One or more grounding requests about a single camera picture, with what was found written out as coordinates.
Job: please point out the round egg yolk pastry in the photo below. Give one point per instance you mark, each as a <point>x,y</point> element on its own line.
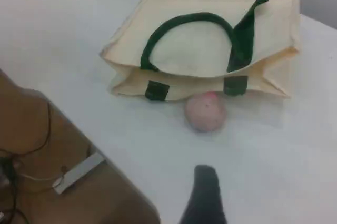
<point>205,114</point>

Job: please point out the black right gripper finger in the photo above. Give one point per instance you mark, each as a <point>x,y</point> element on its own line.
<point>205,197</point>

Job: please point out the grey rectangular bar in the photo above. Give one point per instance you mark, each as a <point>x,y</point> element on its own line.
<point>79,172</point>

